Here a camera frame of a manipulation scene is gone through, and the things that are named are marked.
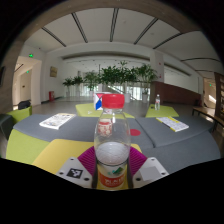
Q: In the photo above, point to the yellow and white leaflet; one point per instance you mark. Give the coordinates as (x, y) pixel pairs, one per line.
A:
(172, 123)

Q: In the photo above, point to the white printed booklet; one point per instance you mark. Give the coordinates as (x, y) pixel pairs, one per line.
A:
(57, 120)

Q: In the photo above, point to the dark grey chair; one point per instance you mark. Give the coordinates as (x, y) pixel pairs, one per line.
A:
(5, 125)

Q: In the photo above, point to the group of green potted plants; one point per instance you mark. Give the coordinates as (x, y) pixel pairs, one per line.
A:
(115, 74)

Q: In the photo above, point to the small clear water bottle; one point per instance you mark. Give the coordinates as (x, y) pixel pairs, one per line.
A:
(157, 103)

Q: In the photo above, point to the framed wall plaque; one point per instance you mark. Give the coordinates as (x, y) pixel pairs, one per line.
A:
(53, 71)

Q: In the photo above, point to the wooden bench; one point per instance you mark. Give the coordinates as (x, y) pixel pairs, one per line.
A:
(206, 115)

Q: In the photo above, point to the clear red-capped water bottle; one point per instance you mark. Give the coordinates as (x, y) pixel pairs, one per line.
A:
(112, 156)

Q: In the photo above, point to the red fire extinguisher cabinet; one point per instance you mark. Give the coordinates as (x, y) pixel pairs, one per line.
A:
(51, 96)

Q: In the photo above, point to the green exit sign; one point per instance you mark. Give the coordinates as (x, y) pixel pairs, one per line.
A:
(31, 55)

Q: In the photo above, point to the black bag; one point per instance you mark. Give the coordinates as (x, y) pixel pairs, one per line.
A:
(24, 104)

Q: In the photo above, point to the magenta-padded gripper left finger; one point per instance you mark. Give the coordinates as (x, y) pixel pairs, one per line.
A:
(74, 171)

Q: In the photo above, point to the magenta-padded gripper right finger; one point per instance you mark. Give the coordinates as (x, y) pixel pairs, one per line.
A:
(151, 171)

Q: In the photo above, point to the white cube with coloured triangles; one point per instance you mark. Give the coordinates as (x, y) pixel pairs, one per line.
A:
(97, 102)

